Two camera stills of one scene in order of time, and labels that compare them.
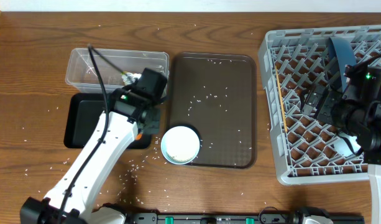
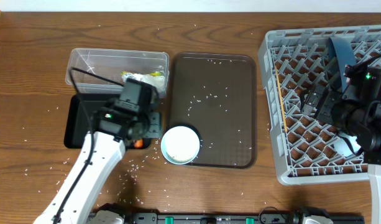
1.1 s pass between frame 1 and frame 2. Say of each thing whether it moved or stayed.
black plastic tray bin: stayed
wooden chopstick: stayed
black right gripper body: stayed
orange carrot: moved
